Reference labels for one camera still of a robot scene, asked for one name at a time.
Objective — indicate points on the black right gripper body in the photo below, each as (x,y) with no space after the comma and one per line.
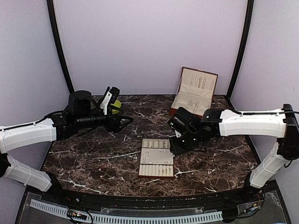
(189,142)

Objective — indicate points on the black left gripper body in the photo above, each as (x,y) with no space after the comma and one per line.
(110,126)

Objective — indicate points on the beige jewelry tray insert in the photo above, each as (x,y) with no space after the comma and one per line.
(156,159)

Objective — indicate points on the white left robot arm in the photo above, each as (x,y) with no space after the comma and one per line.
(82,112)

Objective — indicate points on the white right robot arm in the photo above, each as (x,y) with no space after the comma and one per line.
(191,130)

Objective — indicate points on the red wooden jewelry box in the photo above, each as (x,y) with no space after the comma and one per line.
(195,91)

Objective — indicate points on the green plastic bowl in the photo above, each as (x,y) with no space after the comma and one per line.
(116,106)

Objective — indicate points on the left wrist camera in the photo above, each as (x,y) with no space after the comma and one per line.
(109,99)

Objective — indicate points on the black front table rail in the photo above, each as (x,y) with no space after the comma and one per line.
(133,193)

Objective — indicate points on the white slotted cable duct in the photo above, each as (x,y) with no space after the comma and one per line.
(122,216)

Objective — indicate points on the black left frame post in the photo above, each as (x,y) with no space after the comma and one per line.
(58,45)

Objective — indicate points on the black frame post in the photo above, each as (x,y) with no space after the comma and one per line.
(58,45)
(241,50)

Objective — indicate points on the black right frame post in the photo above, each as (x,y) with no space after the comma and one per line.
(241,50)

